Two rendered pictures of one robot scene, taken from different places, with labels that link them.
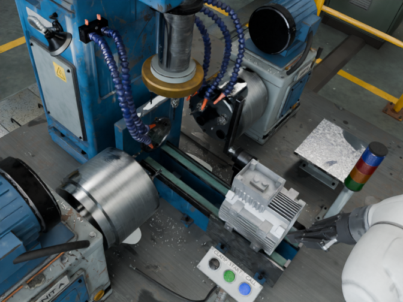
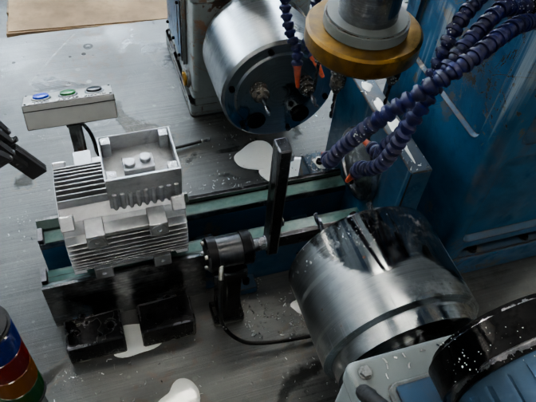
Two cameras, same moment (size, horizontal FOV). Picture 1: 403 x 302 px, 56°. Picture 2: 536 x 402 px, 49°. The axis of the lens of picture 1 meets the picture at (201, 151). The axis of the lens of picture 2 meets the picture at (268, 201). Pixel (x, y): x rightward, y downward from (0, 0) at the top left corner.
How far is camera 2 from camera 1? 1.40 m
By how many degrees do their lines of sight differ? 71
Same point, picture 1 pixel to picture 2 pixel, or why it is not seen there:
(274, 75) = (378, 359)
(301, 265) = (36, 323)
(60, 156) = not seen: hidden behind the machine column
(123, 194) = (234, 27)
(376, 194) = not seen: outside the picture
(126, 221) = (210, 43)
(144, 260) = (205, 155)
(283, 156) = not seen: outside the picture
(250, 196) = (129, 144)
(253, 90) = (355, 289)
